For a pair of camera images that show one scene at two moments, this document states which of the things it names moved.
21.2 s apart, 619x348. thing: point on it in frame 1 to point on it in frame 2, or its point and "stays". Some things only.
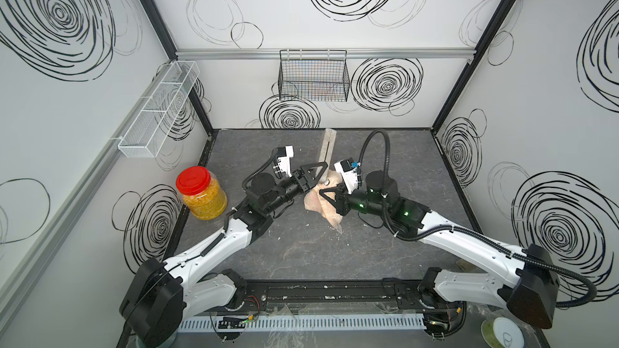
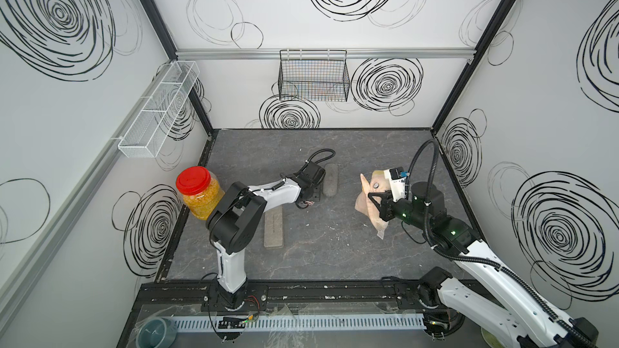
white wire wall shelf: (142, 134) stays
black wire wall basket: (313, 76) stays
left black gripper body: (305, 188) to (316, 192)
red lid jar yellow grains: (201, 192) stays
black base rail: (364, 295) stays
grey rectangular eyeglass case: (327, 149) to (273, 228)
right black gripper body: (344, 202) to (388, 207)
